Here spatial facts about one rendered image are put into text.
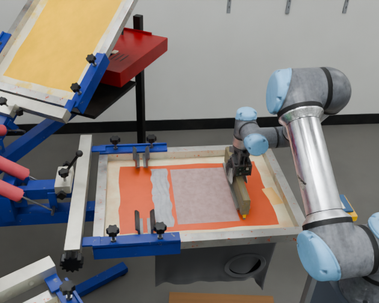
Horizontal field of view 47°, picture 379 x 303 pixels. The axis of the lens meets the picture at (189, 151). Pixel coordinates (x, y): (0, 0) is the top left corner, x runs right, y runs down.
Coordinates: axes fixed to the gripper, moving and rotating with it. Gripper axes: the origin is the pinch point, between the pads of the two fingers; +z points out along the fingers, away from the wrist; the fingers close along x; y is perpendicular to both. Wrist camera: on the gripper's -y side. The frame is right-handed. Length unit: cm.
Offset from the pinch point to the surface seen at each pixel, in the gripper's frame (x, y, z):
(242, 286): 19, -19, 101
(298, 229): 17.2, 28.3, 0.2
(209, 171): -8.8, -13.2, 5.1
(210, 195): -10.7, 3.2, 4.5
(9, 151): -99, -38, 8
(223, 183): -4.0, -4.5, 4.9
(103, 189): -54, 0, 1
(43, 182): -76, 0, -5
